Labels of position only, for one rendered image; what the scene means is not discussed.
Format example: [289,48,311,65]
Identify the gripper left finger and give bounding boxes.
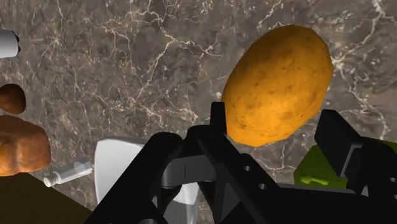
[84,101,279,224]

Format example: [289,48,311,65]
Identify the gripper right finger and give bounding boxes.
[314,109,397,200]

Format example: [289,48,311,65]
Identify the green block-shaped object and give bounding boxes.
[293,140,397,190]

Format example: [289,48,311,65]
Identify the yellow-brown potato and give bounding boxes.
[220,24,335,148]

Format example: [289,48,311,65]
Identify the small grey-white bottle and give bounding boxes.
[43,157,94,188]

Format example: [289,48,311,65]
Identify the brown bread loaf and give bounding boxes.
[0,115,52,178]

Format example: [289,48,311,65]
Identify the small dark brown rounded lump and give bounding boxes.
[0,83,27,115]

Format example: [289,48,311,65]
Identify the white cylinder with black end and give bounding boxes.
[0,29,21,59]

